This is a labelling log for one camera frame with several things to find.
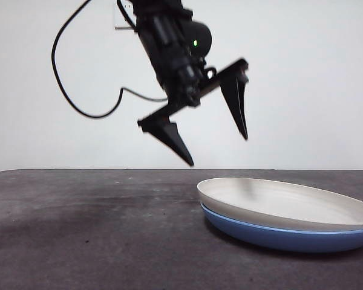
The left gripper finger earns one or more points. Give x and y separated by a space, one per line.
171 136
237 102

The white wall socket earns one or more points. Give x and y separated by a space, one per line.
119 21

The white round plate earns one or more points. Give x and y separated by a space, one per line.
290 205

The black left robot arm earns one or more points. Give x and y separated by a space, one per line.
169 30

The blue round plate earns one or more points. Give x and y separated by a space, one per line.
275 238

